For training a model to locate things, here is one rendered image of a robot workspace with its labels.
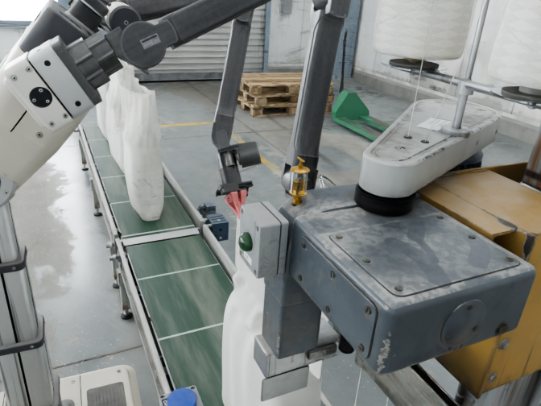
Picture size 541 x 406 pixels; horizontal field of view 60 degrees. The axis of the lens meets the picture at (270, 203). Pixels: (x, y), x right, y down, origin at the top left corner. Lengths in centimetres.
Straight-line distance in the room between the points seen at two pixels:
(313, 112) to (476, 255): 47
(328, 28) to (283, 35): 811
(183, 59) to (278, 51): 182
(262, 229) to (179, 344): 126
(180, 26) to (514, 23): 54
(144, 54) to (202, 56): 760
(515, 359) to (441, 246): 34
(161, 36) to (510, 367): 83
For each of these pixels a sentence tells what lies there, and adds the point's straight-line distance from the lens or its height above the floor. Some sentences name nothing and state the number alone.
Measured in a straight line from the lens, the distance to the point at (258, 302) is 129.
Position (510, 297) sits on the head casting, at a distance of 66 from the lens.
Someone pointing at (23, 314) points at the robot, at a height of 78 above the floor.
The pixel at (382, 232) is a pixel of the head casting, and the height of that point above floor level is 134.
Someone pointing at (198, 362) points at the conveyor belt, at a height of 38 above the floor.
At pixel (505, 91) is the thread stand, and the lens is 76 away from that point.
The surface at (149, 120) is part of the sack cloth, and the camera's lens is 249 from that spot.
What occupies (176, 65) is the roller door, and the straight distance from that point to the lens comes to 839.
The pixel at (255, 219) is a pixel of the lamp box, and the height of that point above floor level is 133.
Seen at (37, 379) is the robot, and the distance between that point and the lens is 159.
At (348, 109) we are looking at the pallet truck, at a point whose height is 18.
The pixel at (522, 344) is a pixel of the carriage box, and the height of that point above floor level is 111.
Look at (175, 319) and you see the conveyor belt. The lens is 198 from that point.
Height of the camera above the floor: 163
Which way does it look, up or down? 25 degrees down
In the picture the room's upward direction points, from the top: 4 degrees clockwise
